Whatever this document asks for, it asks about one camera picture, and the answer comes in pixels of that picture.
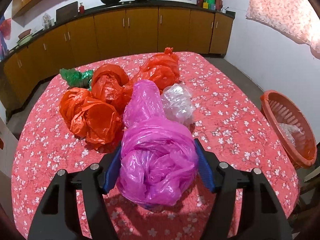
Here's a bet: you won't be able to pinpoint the clear bubble wrap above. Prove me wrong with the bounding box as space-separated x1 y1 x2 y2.
278 123 304 146

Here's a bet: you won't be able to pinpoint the magenta plastic bag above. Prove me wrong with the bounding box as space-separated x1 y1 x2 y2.
117 80 198 210

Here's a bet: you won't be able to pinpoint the red plastic bag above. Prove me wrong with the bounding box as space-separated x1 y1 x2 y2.
91 47 180 113

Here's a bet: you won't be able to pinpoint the brown lower kitchen cabinets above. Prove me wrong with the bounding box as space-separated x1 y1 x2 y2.
1 0 235 112

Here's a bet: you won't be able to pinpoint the red plastic basket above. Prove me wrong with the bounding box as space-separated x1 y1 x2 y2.
260 90 317 169

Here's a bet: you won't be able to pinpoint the red floral tablecloth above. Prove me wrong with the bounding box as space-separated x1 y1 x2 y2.
11 52 299 239

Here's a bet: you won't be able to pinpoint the orange plastic bag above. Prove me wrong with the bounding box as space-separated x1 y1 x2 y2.
59 88 123 153

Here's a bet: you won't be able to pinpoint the small clear plastic bag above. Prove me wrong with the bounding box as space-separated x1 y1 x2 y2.
161 83 195 127

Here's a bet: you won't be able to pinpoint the green foil wrapper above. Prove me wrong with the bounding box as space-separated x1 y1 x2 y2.
60 68 93 88

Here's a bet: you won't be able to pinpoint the stacked bowls on counter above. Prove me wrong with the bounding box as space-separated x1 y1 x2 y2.
17 29 33 46

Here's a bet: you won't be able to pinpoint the glass jar on counter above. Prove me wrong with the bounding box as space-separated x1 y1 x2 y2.
42 13 52 29

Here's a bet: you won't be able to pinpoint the dark cutting board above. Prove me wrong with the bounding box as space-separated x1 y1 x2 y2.
56 1 78 24

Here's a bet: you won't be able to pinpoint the small red bottle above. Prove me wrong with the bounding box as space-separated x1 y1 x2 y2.
79 2 85 14

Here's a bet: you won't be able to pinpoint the pink floral hanging cloth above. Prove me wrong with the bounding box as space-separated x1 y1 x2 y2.
246 0 319 58

